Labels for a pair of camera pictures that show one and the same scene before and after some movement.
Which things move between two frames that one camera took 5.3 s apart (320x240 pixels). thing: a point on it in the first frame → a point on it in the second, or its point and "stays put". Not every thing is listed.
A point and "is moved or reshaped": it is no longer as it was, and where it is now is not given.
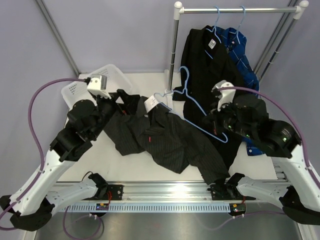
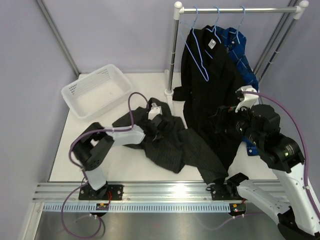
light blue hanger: [215, 29] stays put
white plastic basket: [117, 79] stays put
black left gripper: [130, 101] → [159, 133]
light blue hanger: [237, 30] stays put
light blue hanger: [203, 111] → [207, 79]
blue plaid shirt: [235, 41] stays put
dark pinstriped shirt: [170, 140] is moved or reshaped
